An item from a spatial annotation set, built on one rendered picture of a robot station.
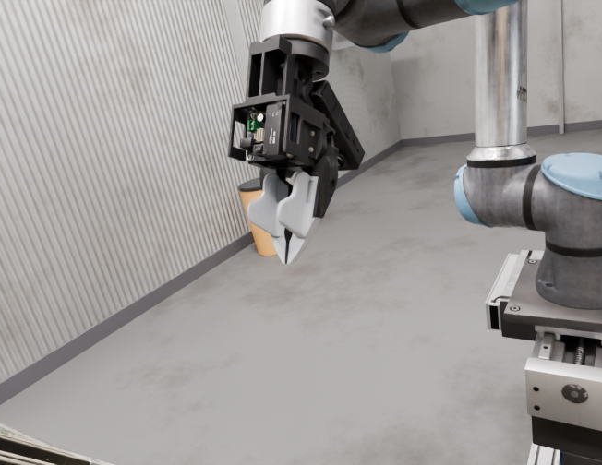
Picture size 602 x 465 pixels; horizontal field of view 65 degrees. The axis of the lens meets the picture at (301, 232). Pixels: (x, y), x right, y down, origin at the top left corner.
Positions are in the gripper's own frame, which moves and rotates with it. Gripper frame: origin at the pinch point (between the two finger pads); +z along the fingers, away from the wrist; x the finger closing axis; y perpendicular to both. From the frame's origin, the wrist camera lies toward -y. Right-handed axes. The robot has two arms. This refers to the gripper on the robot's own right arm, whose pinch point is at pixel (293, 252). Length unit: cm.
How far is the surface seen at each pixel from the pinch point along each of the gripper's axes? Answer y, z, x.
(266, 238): -285, -20, -234
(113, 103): -152, -105, -278
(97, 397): -122, 85, -217
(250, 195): -263, -55, -237
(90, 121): -136, -87, -278
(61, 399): -114, 89, -239
